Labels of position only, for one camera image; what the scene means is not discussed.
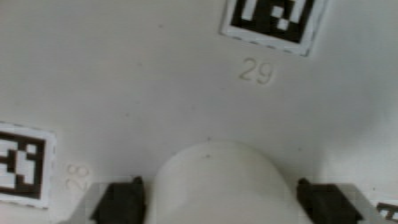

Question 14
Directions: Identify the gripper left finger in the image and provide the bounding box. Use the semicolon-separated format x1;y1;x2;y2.
91;176;146;224

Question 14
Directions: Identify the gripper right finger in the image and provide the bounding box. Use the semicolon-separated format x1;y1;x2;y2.
297;178;363;224

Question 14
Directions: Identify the white cylindrical table leg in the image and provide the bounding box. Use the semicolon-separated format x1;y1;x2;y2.
146;141;313;224

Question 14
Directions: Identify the white round table top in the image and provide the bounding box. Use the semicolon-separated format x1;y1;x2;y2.
0;0;398;224

